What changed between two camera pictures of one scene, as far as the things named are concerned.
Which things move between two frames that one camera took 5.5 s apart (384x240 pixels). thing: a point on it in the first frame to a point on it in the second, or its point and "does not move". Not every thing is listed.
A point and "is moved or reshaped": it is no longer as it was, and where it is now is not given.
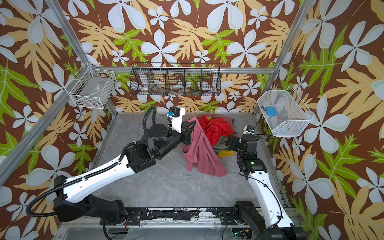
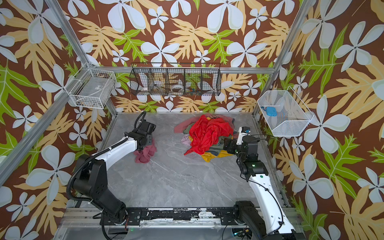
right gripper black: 233,142 does not move
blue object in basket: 270,111 does not move
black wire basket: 176,79 does not move
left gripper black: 185,133 to 150,138
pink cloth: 201,153 is moved or reshaped
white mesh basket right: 285,114 does not move
